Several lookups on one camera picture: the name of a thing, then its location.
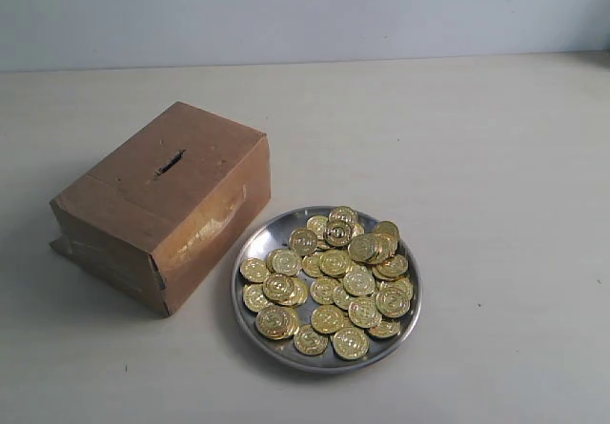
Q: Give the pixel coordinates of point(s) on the brown cardboard slotted box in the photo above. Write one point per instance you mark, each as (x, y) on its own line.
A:
(155, 216)

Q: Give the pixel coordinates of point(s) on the gold coin top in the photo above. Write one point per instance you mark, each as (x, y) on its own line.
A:
(345, 214)

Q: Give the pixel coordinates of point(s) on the gold coin upper left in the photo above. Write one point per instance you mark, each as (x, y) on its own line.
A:
(303, 241)

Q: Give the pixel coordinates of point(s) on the round silver metal plate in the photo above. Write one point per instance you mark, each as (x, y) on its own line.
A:
(273, 235)

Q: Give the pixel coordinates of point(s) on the gold coin far left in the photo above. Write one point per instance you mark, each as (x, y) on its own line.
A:
(254, 270)

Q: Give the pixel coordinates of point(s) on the gold coin left stack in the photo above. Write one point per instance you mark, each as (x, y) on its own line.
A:
(284, 290)

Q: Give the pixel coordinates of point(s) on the gold coin centre pale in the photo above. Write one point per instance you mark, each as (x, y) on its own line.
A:
(359, 281)

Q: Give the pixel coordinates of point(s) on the gold coin lower left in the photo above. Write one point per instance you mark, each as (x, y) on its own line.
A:
(277, 322)

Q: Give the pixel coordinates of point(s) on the gold coin right side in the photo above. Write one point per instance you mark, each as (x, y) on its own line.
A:
(392, 302)

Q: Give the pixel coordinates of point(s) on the gold coin bottom left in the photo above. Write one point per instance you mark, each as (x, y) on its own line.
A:
(309, 342)

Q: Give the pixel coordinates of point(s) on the gold coin front bottom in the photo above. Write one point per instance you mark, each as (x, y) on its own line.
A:
(350, 343)

